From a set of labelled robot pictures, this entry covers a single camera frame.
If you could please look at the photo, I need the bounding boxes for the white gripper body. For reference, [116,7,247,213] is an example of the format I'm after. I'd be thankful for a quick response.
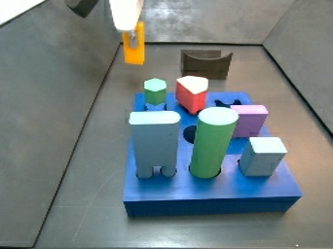
[109,0,143,32]

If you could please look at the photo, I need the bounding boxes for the yellow arch block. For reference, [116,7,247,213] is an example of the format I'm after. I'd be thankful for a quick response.
[121,21,144,65]

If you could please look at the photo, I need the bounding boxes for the green hexagon block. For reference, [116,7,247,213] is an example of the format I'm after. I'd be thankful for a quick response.
[143,78,167,105]

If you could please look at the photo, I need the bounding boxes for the black curved holder stand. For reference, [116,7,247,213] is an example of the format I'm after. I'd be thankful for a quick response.
[180,50,232,80]

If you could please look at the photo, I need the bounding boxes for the red pentagon block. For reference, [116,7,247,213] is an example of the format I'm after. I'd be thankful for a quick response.
[175,76,208,115]

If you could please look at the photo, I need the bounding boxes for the tall light blue block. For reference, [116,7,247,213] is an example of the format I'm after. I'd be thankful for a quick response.
[128,111,180,178]

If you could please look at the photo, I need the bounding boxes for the tall green cylinder block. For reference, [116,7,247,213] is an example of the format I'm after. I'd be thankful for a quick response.
[190,107,239,179]

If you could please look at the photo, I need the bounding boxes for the purple square block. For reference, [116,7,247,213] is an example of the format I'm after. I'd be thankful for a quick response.
[230,105,267,138]

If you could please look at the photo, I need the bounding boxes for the light blue rectangular block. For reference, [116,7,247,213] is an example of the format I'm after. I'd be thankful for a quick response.
[238,137,287,177]

